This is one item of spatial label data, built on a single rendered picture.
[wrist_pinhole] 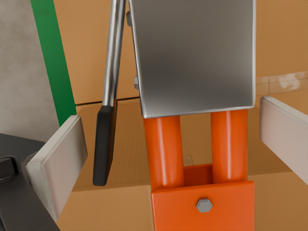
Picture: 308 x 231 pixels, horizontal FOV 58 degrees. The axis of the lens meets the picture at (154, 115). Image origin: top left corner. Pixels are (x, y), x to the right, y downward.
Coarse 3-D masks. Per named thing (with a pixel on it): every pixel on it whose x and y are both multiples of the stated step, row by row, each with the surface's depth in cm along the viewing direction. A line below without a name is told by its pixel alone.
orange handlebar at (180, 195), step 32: (160, 128) 16; (224, 128) 16; (160, 160) 16; (224, 160) 16; (160, 192) 16; (192, 192) 16; (224, 192) 16; (160, 224) 17; (192, 224) 17; (224, 224) 17
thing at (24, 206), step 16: (0, 160) 11; (16, 160) 11; (0, 176) 11; (16, 176) 11; (0, 192) 10; (16, 192) 10; (32, 192) 10; (0, 208) 9; (16, 208) 9; (32, 208) 9; (16, 224) 8; (32, 224) 8; (48, 224) 8
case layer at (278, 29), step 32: (64, 0) 63; (96, 0) 63; (256, 0) 64; (288, 0) 64; (64, 32) 65; (96, 32) 65; (128, 32) 66; (256, 32) 66; (288, 32) 66; (96, 64) 68; (128, 64) 68; (256, 64) 68; (288, 64) 69; (96, 96) 70; (128, 96) 70; (256, 96) 71; (288, 96) 71
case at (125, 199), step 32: (128, 128) 52; (192, 128) 49; (256, 128) 46; (128, 160) 39; (192, 160) 37; (256, 160) 35; (96, 192) 32; (128, 192) 33; (256, 192) 33; (288, 192) 33; (64, 224) 34; (96, 224) 34; (128, 224) 34; (256, 224) 34; (288, 224) 34
